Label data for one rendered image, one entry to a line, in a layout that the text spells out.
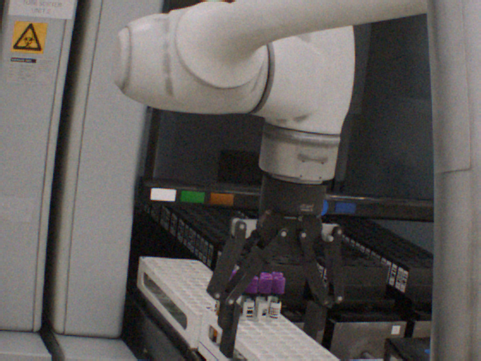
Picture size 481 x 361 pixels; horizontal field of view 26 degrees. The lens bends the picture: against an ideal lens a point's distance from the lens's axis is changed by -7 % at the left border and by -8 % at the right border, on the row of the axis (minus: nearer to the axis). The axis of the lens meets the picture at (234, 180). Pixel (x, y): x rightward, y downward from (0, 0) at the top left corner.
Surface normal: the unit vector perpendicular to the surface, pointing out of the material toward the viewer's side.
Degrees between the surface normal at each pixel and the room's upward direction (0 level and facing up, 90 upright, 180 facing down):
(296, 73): 88
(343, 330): 90
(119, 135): 90
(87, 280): 90
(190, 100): 143
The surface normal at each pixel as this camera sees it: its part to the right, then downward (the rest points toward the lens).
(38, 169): 0.33, 0.20
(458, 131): -0.76, -0.07
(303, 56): 0.28, -0.03
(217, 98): 0.18, 0.92
